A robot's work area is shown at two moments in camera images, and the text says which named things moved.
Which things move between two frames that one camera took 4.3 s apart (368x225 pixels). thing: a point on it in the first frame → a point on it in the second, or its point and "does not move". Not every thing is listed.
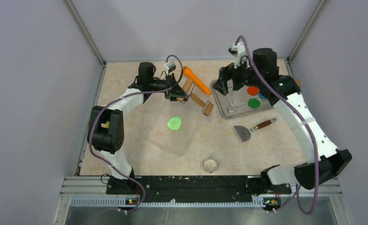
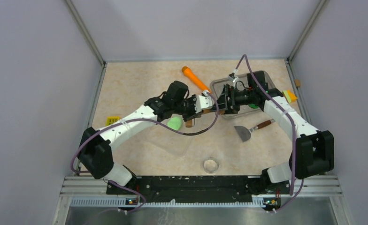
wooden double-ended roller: x=209 y=106 → x=188 y=123
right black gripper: x=226 y=74 → x=224 y=102
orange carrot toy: x=190 y=74 does not move
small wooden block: x=298 y=82 does not move
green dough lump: x=174 y=123 does not move
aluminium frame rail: x=93 y=191 does not move
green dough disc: x=254 y=103 does not move
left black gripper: x=176 y=91 → x=195 y=112
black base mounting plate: x=195 y=189 does not move
